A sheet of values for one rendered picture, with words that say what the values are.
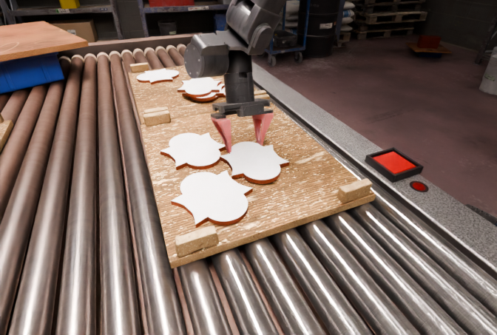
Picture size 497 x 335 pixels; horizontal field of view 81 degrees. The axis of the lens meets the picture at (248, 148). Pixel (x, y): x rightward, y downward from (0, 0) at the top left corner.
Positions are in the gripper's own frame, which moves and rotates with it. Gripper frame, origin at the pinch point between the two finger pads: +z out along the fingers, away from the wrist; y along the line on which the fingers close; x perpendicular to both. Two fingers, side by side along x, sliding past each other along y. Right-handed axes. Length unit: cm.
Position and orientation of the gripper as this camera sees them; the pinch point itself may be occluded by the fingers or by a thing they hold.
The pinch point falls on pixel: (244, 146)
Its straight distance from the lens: 60.3
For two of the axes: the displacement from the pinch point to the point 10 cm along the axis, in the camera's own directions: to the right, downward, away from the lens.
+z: 0.8, 9.6, 2.6
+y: 9.2, -1.7, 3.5
